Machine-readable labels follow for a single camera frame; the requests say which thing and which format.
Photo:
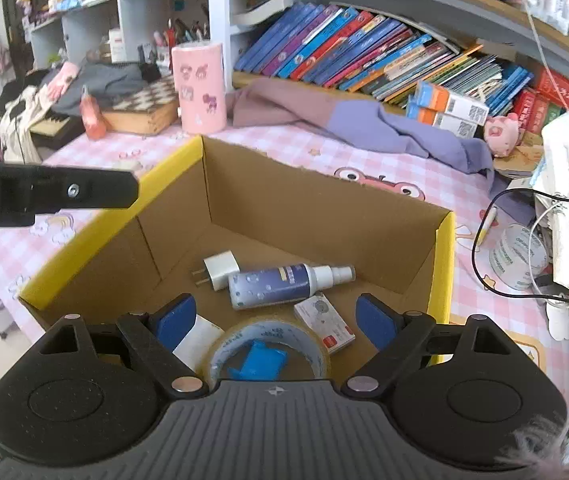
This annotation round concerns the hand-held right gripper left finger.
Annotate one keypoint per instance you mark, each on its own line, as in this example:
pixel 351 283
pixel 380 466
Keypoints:
pixel 177 322

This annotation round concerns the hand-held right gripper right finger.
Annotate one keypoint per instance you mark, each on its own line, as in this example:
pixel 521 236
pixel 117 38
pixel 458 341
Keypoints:
pixel 374 320

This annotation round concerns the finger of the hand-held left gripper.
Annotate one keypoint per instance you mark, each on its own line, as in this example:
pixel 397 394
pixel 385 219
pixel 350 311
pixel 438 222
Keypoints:
pixel 94 190

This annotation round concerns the large white charger plug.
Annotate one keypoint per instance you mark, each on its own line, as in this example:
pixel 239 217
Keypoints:
pixel 202 340

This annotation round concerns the small white red carton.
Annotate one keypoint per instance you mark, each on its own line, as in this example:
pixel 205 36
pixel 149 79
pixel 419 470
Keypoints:
pixel 324 322

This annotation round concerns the small white charger plug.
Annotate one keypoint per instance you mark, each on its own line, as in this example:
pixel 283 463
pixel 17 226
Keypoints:
pixel 222 267

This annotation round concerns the blue plastic packet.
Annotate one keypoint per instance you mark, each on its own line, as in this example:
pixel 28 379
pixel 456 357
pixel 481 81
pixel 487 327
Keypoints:
pixel 259 360

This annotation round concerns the yellow tape roll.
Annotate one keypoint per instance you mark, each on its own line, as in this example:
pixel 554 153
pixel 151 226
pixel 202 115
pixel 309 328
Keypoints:
pixel 269 331

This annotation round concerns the dark blue spray bottle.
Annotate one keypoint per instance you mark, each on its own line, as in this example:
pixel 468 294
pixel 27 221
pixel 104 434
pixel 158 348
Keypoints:
pixel 269 285

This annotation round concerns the yellow cardboard box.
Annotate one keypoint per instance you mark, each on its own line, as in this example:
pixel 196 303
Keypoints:
pixel 289 210

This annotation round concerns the pink checked desktop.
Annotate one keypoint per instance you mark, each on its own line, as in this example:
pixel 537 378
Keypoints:
pixel 274 142

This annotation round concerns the orange pink bottle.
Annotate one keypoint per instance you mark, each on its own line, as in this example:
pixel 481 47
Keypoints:
pixel 93 117

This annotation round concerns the black piano keyboard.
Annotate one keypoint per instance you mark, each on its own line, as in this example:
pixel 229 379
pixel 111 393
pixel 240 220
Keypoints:
pixel 54 127

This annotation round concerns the white printed garment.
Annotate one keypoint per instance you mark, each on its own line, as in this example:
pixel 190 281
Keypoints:
pixel 24 125

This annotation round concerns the wooden chessboard box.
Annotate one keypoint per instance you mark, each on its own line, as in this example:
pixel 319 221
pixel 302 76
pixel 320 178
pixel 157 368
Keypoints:
pixel 144 110

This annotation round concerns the grey cloth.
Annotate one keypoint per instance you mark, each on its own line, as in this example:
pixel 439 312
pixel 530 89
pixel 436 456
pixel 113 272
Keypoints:
pixel 109 85

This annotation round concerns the pink knitted glove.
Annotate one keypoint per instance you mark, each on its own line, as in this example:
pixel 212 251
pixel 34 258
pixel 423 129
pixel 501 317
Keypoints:
pixel 64 80

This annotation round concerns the yellow marker pen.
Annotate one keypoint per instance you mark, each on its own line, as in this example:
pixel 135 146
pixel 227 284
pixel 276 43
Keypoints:
pixel 485 227

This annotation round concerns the pink cylinder container with stickers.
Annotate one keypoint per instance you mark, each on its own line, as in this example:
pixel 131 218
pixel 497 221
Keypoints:
pixel 199 85

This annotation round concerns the purple cloth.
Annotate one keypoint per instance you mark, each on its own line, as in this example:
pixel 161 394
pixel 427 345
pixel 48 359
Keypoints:
pixel 364 120

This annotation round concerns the orange white carton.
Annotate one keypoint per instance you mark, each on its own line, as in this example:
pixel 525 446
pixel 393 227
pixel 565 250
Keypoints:
pixel 449 100
pixel 439 121

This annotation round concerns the pink pig plush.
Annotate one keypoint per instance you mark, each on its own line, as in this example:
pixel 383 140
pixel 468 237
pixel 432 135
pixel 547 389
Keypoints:
pixel 501 135

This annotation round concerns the row of colourful books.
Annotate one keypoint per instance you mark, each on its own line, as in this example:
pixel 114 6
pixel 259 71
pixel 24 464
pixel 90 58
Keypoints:
pixel 364 50

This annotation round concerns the row of red books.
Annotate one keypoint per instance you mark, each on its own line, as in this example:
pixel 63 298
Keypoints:
pixel 559 95

